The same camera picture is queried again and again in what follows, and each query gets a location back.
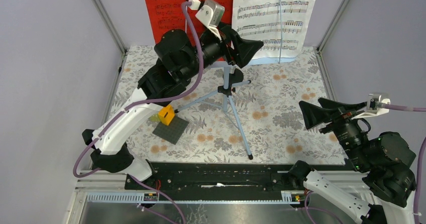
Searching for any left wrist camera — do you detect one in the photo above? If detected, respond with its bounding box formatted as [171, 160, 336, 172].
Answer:
[189, 0, 225, 29]

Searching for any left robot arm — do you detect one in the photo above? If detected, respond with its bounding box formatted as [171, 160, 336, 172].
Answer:
[82, 23, 264, 189]

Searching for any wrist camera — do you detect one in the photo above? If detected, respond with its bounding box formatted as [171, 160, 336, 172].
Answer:
[351, 92, 390, 119]
[189, 0, 225, 29]

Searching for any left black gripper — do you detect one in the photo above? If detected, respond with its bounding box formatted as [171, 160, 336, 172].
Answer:
[180, 21, 264, 81]

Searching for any white sheet music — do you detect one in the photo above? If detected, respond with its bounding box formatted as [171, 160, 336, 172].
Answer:
[232, 0, 316, 65]

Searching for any orange toy block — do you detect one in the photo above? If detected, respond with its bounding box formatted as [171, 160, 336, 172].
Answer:
[158, 104, 175, 126]

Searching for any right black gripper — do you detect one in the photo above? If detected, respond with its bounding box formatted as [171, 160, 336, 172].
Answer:
[296, 96, 371, 169]

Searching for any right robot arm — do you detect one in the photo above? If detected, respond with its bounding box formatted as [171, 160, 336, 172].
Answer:
[288, 93, 422, 223]

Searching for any red sheet music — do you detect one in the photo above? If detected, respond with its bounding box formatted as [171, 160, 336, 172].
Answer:
[141, 0, 235, 47]

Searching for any light blue music stand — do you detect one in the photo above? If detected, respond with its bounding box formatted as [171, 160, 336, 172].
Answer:
[173, 0, 321, 161]

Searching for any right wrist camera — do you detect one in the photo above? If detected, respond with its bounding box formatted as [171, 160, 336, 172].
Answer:
[351, 92, 390, 119]

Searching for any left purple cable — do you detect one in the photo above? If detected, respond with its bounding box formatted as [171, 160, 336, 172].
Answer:
[72, 1, 204, 179]

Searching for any grey cable duct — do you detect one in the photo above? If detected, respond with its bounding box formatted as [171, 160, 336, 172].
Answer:
[86, 191, 303, 204]

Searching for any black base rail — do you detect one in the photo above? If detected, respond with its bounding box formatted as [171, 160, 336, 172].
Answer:
[125, 162, 355, 203]

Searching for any dark grey building baseplate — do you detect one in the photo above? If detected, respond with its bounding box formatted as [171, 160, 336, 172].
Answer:
[153, 117, 189, 145]

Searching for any yellow-green transparent piece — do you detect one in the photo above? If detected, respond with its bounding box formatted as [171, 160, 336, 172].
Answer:
[149, 115, 161, 122]

